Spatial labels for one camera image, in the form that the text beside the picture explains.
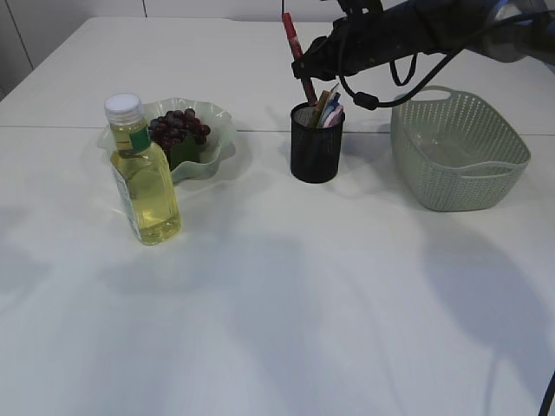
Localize red glitter pen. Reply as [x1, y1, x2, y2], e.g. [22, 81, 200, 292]
[281, 12, 317, 106]

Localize green woven plastic basket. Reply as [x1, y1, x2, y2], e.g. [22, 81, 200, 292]
[390, 88, 531, 212]

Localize silver glitter pen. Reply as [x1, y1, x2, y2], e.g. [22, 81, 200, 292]
[329, 83, 340, 99]

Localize gold glitter pen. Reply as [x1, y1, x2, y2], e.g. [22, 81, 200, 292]
[309, 90, 330, 128]

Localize yellow tea bottle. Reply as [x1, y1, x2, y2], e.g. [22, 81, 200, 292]
[104, 93, 181, 246]

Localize black mesh pen holder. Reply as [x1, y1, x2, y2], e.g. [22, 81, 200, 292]
[290, 103, 345, 184]

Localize pale green wavy glass plate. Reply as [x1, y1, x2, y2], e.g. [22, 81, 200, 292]
[100, 93, 237, 185]

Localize clear plastic sheet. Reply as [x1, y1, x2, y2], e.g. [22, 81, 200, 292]
[415, 132, 449, 151]

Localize pink scissors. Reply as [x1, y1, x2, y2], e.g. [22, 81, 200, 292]
[323, 105, 343, 128]

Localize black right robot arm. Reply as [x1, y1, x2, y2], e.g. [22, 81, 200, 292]
[291, 1, 554, 81]

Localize blue scissors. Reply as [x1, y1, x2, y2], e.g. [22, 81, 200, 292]
[320, 93, 341, 128]

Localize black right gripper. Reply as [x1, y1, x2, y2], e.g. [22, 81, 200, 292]
[291, 1, 438, 81]

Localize red grape bunch with leaves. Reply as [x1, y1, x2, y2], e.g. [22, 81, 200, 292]
[148, 108, 212, 171]

